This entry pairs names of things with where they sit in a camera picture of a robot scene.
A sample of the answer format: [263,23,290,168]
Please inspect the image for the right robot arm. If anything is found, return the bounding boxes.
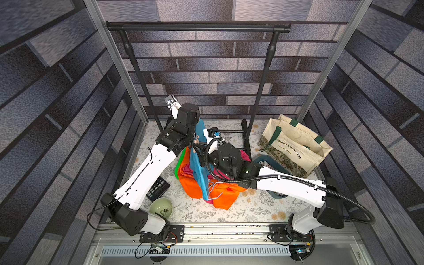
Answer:
[204,138,345,235]

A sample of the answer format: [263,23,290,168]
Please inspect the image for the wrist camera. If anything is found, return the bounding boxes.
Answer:
[203,127,221,144]
[165,95,181,119]

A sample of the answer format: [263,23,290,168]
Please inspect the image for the black corrugated cable conduit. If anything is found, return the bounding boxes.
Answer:
[203,137,377,225]

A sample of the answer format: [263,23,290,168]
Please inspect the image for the green plastic laundry basket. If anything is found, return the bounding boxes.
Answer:
[174,148,187,180]

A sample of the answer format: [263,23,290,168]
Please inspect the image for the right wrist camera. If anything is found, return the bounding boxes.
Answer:
[203,127,221,144]

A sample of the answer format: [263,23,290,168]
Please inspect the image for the black clothes rack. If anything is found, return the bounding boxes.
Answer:
[106,22,291,156]

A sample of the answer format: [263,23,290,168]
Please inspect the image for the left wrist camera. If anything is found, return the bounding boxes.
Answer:
[165,95,181,119]

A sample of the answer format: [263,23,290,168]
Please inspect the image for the cream tote bag green handles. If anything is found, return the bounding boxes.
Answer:
[258,114,333,178]

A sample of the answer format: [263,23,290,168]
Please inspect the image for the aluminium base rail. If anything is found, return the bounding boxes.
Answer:
[88,223,364,259]

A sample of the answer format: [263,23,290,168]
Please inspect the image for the orange garment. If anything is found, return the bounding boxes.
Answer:
[174,148,246,210]

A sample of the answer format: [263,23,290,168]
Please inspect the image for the blue t-shirt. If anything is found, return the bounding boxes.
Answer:
[189,119,213,204]

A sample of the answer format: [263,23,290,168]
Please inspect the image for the green ceramic bowl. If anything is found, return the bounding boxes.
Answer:
[149,197,173,219]

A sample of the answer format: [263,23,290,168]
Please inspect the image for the pink garment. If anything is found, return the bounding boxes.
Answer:
[182,150,251,177]

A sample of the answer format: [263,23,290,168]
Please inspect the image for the spare wire hangers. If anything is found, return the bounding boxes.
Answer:
[207,180,228,201]

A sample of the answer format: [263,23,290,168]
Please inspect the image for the black calculator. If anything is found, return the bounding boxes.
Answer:
[146,176,171,202]

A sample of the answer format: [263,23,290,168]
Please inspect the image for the teal clothespin tray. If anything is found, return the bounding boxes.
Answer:
[254,155,299,199]

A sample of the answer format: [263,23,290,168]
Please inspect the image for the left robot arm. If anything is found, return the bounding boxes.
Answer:
[100,103,200,236]

